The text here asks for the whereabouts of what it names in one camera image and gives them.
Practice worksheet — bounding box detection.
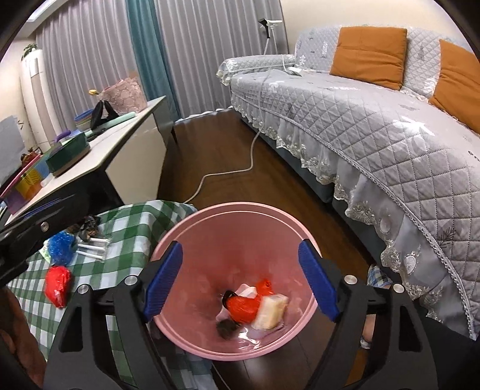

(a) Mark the pink lace basket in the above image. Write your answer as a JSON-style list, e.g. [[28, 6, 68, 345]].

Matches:
[[101, 77, 148, 113]]

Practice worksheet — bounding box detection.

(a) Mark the grey quilted sofa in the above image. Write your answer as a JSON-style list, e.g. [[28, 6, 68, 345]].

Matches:
[[217, 25, 480, 340]]

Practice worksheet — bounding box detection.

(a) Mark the orange plastic bag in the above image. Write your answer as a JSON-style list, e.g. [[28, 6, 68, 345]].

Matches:
[[225, 278, 274, 325]]

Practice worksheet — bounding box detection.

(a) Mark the blue plastic bag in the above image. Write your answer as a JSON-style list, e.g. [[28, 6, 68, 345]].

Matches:
[[47, 230, 76, 265]]

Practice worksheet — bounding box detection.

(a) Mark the pink plastic bin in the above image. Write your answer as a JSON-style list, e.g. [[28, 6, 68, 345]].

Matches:
[[149, 202, 319, 362]]

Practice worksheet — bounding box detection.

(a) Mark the grey printed television cover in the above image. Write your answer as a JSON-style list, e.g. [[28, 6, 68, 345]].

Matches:
[[0, 114, 25, 181]]

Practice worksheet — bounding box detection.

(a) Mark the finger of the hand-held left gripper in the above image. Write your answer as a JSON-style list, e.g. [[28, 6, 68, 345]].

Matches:
[[5, 194, 76, 226], [0, 204, 81, 250]]

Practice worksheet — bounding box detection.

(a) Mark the white standing air conditioner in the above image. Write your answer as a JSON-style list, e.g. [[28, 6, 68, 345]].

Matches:
[[19, 49, 61, 151]]

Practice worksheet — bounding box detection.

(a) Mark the red plastic bag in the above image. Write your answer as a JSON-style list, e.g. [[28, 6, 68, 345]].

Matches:
[[45, 265, 73, 309]]

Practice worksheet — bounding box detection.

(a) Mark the white bubble wrap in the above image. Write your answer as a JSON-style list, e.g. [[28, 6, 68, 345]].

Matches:
[[76, 235, 113, 261]]

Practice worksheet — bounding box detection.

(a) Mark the white top coffee table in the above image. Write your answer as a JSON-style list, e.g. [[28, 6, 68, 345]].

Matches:
[[4, 95, 179, 226]]

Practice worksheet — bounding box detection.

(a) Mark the grey curtain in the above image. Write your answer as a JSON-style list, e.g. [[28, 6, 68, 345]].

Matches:
[[35, 0, 141, 126], [154, 0, 289, 121]]

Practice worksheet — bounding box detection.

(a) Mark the green checked tablecloth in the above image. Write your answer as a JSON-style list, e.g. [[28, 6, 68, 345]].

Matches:
[[5, 200, 214, 390]]

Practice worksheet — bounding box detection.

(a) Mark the person's left hand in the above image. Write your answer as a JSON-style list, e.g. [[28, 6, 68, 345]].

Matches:
[[0, 287, 44, 389]]

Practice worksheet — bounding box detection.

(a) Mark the dark green round tin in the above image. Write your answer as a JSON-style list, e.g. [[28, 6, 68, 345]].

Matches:
[[45, 132, 91, 178]]

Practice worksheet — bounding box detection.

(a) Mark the orange cushion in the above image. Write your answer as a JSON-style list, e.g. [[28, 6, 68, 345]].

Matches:
[[427, 38, 480, 128], [329, 26, 408, 91]]

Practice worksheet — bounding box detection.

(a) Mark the teal curtain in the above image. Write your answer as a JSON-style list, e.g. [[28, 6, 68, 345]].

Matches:
[[125, 0, 177, 119]]

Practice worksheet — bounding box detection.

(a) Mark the multicoloured tin box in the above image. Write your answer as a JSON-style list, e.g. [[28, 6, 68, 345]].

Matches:
[[0, 152, 51, 216]]

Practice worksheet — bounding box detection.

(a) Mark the dark fuzzy clump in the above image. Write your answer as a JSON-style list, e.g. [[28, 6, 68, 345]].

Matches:
[[216, 319, 236, 340]]

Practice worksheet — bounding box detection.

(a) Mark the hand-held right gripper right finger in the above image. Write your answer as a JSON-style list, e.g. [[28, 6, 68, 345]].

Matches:
[[298, 238, 439, 390]]

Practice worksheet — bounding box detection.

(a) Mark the white power cable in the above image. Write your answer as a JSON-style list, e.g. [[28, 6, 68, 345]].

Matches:
[[184, 37, 301, 205]]

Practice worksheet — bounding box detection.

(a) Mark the stack of pastel bowls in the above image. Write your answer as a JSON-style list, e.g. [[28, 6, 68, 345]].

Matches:
[[73, 110, 94, 132]]

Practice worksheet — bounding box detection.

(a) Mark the person's checked trouser leg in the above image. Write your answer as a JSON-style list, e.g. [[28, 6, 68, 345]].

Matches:
[[360, 263, 394, 350]]

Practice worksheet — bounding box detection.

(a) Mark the brown wrapper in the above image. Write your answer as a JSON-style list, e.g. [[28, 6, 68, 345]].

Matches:
[[77, 215, 100, 241]]

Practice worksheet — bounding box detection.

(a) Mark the beige foam block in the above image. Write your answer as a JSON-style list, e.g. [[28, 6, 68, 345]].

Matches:
[[250, 293, 290, 331]]

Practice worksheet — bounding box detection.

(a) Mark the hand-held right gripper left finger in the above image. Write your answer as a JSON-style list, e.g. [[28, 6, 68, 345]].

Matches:
[[45, 240, 184, 390]]

